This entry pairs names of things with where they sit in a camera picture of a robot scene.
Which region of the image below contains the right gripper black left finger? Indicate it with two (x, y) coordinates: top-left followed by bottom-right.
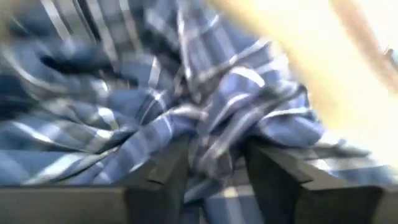
(124, 136), (191, 224)

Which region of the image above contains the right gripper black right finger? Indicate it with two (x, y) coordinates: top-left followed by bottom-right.
(244, 139), (384, 224)

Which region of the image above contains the blue plaid shirt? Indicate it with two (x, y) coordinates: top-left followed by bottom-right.
(0, 0), (398, 224)

